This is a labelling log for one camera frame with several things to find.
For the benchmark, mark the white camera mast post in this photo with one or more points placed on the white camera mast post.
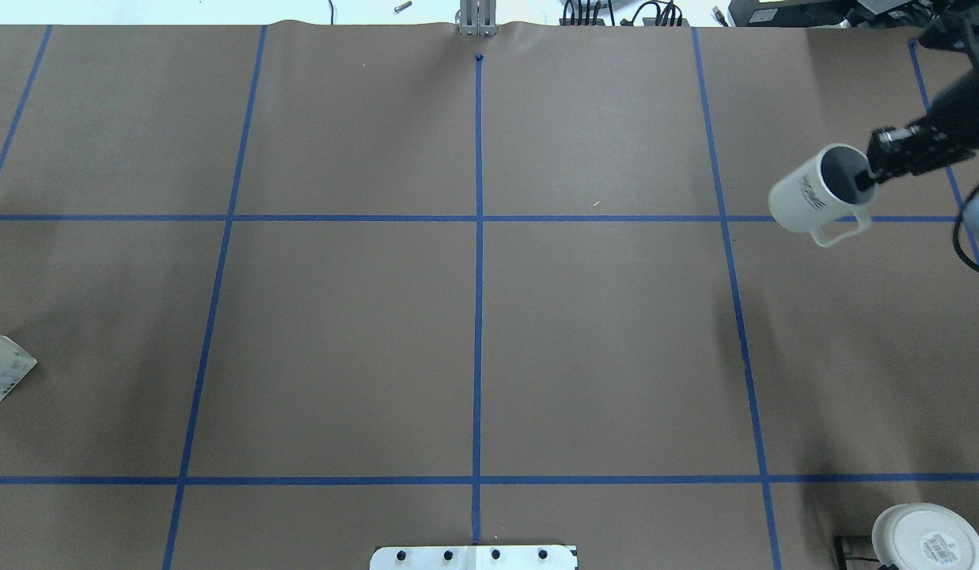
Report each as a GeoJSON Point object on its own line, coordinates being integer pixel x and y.
{"type": "Point", "coordinates": [476, 557]}

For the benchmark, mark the white mug lower on rack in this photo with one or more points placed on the white mug lower on rack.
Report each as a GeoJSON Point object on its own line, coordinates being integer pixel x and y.
{"type": "Point", "coordinates": [924, 536]}

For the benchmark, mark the black wire mug rack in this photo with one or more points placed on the black wire mug rack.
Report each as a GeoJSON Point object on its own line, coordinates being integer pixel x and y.
{"type": "Point", "coordinates": [854, 552]}

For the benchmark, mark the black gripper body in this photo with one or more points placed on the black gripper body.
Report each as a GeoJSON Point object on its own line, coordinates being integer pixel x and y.
{"type": "Point", "coordinates": [961, 108]}

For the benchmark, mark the blue white milk carton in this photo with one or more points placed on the blue white milk carton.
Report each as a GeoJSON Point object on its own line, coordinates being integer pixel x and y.
{"type": "Point", "coordinates": [15, 364]}

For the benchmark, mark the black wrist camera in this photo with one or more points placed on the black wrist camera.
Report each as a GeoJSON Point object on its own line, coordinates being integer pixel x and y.
{"type": "Point", "coordinates": [955, 28]}

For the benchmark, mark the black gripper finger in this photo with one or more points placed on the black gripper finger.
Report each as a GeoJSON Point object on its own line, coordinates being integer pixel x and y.
{"type": "Point", "coordinates": [864, 180]}

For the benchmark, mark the white mug with handle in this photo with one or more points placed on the white mug with handle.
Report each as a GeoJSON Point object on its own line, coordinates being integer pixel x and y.
{"type": "Point", "coordinates": [819, 198]}

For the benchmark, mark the aluminium frame post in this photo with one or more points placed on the aluminium frame post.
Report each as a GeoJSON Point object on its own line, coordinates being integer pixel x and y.
{"type": "Point", "coordinates": [477, 18]}

